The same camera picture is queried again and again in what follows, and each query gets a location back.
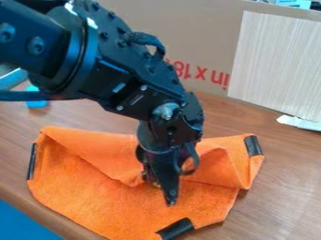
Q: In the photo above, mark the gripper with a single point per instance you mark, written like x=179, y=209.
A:
x=177, y=126

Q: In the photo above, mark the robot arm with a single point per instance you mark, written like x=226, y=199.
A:
x=62, y=47

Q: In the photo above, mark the orange cloth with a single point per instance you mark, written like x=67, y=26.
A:
x=92, y=187

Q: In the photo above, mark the white paper scrap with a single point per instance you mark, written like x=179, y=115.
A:
x=299, y=122

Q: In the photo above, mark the cardboard box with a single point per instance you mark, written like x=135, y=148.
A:
x=200, y=40

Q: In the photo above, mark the white board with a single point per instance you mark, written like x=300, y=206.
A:
x=280, y=62

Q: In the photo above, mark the blue toy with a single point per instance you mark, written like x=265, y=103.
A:
x=36, y=100

